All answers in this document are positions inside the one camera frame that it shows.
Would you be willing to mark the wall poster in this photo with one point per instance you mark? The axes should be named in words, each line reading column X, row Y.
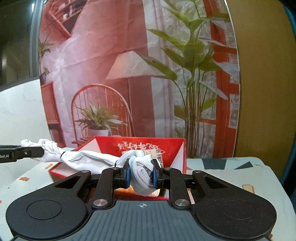
column 104, row 46

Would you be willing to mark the dark window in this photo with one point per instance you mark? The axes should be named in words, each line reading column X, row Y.
column 13, row 46

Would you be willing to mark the yellow wooden board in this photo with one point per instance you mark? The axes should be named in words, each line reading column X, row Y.
column 261, row 92

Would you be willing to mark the white cloth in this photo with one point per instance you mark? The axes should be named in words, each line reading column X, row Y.
column 92, row 160

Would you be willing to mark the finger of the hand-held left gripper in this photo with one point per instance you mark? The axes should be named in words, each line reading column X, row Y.
column 32, row 151

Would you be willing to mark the red cardboard box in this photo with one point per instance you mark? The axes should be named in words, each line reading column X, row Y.
column 104, row 143

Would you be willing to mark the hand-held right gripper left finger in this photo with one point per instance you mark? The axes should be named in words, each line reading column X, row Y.
column 126, row 176

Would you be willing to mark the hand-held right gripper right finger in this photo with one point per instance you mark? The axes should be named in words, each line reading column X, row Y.
column 155, row 177

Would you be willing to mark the bear print table cover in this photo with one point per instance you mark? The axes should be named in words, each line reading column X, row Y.
column 231, row 169

